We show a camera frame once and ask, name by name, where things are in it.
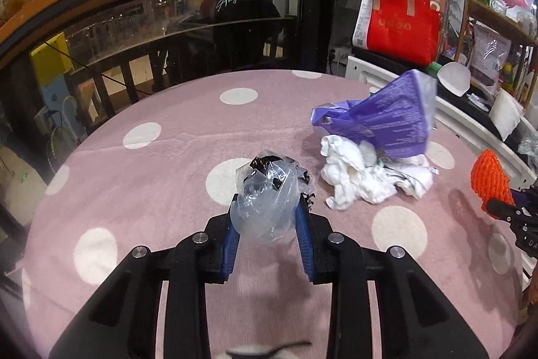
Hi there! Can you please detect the orange foam fruit net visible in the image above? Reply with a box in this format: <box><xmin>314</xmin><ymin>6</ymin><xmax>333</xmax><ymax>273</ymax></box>
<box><xmin>470</xmin><ymin>149</ymin><xmax>515</xmax><ymax>220</ymax></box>

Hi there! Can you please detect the clear plastic wrap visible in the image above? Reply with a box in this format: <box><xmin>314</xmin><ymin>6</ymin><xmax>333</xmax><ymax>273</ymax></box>
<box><xmin>230</xmin><ymin>149</ymin><xmax>315</xmax><ymax>244</ymax></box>

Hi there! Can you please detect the white drawer cabinet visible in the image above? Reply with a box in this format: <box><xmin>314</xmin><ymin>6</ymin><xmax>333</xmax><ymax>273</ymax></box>
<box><xmin>346</xmin><ymin>56</ymin><xmax>537</xmax><ymax>189</ymax></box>

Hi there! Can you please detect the white crumpled tissue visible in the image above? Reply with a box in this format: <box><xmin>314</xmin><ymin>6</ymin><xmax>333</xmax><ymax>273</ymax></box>
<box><xmin>320</xmin><ymin>135</ymin><xmax>438</xmax><ymax>211</ymax></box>

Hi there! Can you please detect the clear plastic bag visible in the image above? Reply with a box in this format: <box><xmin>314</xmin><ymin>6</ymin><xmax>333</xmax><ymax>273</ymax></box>
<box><xmin>518</xmin><ymin>133</ymin><xmax>538</xmax><ymax>168</ymax></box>

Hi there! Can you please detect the pink polka dot tablecloth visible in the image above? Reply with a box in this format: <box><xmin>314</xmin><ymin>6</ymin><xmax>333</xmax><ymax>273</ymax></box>
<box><xmin>23</xmin><ymin>70</ymin><xmax>522</xmax><ymax>358</ymax></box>

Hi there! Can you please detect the purple plastic snack bag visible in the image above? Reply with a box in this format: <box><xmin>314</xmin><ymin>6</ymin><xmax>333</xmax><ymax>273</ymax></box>
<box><xmin>311</xmin><ymin>69</ymin><xmax>438</xmax><ymax>158</ymax></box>

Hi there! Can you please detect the wooden shelf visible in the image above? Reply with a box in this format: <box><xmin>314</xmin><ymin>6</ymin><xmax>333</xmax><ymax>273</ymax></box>
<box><xmin>454</xmin><ymin>0</ymin><xmax>537</xmax><ymax>108</ymax></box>

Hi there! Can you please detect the red gift bag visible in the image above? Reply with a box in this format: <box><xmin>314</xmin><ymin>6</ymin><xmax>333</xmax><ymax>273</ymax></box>
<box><xmin>352</xmin><ymin>0</ymin><xmax>440</xmax><ymax>67</ymax></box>

